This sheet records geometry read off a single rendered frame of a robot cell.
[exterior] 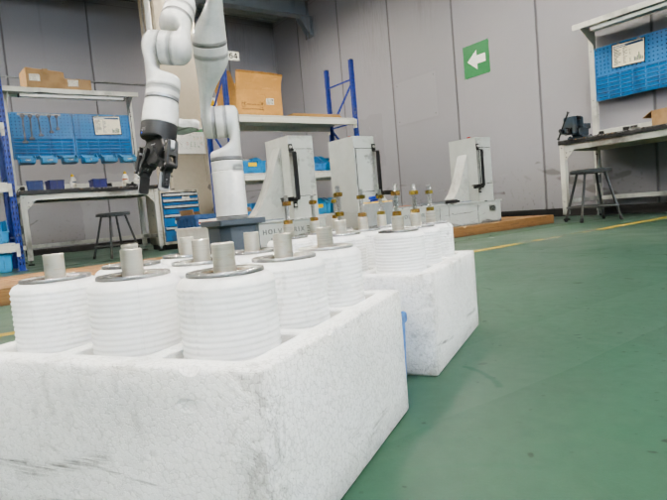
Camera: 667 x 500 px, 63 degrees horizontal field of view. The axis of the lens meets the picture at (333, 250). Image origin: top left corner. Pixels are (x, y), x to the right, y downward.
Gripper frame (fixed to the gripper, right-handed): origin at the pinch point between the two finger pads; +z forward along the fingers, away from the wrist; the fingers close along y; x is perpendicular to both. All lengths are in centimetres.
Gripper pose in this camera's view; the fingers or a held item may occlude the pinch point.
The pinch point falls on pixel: (153, 189)
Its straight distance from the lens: 121.5
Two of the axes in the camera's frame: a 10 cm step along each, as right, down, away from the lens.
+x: 7.1, 1.0, 7.0
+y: 7.0, 0.0, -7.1
